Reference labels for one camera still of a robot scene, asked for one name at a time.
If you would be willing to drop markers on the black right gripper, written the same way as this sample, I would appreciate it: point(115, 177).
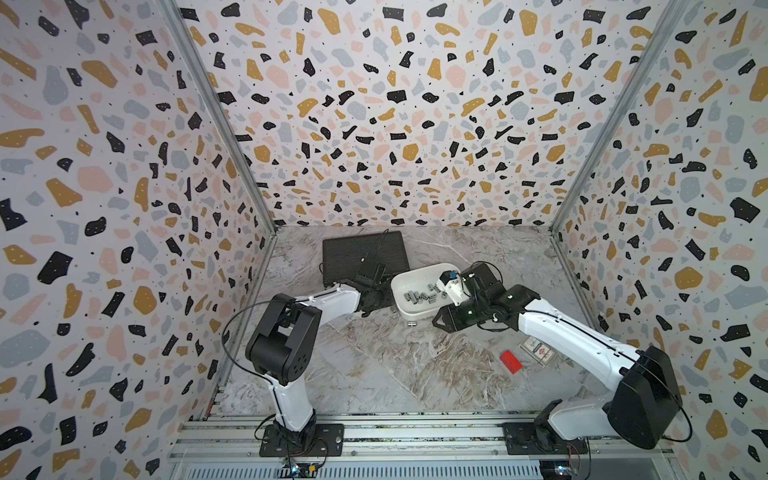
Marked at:
point(447, 316)

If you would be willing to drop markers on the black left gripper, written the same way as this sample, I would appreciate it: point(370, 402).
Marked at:
point(388, 297)

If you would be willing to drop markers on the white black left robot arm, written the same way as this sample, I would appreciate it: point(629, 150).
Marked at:
point(281, 346)

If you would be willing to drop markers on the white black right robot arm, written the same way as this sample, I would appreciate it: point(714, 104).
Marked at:
point(642, 397)

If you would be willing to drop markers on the white plastic storage box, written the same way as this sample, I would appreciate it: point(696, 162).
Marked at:
point(420, 281)

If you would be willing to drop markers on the small printed card box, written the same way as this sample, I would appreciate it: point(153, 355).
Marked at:
point(541, 352)

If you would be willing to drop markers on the black ribbed tool case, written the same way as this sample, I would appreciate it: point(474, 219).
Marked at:
point(342, 257)

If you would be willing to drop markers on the red plastic block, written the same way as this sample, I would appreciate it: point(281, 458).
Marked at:
point(511, 362)

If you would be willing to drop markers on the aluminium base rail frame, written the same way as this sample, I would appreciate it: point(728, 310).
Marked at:
point(445, 445)

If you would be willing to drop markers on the aluminium corner post left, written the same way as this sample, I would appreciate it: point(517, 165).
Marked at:
point(172, 17)

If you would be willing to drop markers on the aluminium corner post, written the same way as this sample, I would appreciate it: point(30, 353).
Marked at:
point(172, 17)
point(671, 15)

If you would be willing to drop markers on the aluminium corner post right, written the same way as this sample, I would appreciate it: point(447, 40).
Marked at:
point(671, 15)

